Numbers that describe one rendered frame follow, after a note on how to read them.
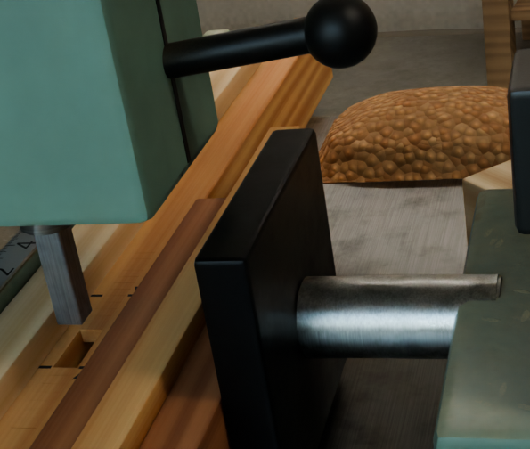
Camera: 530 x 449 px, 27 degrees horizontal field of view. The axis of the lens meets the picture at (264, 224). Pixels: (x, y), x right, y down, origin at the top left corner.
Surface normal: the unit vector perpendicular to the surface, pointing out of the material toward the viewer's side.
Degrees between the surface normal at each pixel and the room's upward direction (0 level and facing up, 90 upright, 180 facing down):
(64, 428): 0
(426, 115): 17
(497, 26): 90
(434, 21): 90
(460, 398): 0
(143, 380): 0
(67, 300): 90
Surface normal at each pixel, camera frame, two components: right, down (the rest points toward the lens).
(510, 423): -0.15, -0.89
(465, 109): -0.15, -0.72
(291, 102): 0.96, -0.03
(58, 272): -0.24, 0.46
